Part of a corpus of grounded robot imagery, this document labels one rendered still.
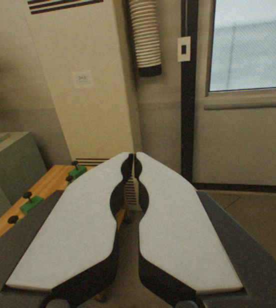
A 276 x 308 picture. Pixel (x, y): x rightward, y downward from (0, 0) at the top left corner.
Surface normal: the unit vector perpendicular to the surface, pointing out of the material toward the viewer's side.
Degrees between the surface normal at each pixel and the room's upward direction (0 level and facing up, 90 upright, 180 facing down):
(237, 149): 90
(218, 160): 90
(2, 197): 90
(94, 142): 90
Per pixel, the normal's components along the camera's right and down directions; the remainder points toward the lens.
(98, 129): -0.19, 0.51
